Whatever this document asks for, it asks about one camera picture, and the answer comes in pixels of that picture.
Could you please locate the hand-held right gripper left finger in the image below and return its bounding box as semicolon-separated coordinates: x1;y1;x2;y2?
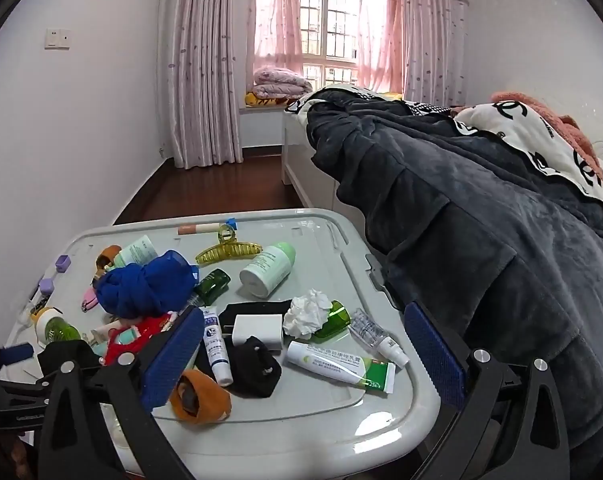
38;306;205;480

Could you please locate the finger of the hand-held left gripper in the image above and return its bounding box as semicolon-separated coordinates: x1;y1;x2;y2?
0;342;35;386

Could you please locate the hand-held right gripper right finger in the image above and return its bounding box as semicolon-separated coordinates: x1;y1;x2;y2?
403;301;573;480

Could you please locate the blue cloth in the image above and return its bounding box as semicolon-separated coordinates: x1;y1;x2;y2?
98;249;201;320

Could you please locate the white blue cream tube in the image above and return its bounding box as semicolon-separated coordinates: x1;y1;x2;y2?
202;306;234;387

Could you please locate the orange sock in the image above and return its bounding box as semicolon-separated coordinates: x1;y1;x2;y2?
170;369;232;425

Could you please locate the white lid green jar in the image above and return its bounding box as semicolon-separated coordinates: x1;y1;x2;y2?
32;307;82;348

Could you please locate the small clear white-capped bottle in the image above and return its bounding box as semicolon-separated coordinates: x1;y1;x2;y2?
349;308;411;367

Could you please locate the teal plastic item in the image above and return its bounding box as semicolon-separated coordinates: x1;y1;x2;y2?
92;324;143;356

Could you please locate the black sock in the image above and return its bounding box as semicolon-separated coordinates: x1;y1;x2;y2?
226;336;283;399

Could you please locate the dark green bottle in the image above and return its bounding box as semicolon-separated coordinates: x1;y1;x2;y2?
186;268;231;307

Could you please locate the white charger plug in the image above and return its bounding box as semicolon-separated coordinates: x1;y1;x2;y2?
224;314;284;352

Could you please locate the white green toothpaste tube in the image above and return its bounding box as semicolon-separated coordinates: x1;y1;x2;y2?
286;340;397;394

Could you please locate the clear green plastic cap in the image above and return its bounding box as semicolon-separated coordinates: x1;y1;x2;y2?
312;300;351;339

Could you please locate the black flat cloth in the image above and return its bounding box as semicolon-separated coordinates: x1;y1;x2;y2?
194;298;295;368

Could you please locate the small white green bottle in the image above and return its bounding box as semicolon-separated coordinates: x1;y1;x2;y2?
114;235;159;268

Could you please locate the dark grey blanket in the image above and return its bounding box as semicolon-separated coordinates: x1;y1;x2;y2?
305;87;603;448

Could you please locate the yellow hair claw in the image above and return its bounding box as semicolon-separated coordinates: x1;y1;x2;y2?
196;226;264;267

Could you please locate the large white green-capped bottle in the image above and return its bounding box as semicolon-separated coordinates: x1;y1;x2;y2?
239;242;297;297

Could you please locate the crumpled white tissue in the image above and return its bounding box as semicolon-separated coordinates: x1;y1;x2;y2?
282;289;333;339

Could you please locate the orange white blue-capped tube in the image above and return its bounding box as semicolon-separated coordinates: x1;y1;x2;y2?
178;218;239;235

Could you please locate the yellow striped blanket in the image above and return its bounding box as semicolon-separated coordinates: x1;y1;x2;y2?
245;91;287;109

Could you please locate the patterned grey curtain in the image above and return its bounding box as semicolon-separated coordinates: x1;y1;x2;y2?
400;0;469;108
160;0;258;170

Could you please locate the folded pink quilt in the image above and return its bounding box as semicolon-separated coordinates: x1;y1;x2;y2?
253;65;313;101

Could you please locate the white framed window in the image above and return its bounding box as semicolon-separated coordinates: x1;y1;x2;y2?
254;0;402;92

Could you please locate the pink sheer curtain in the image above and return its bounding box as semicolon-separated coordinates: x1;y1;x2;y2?
252;0;405;91

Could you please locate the white bed frame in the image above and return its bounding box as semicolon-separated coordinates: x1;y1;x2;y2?
282;107;338;211

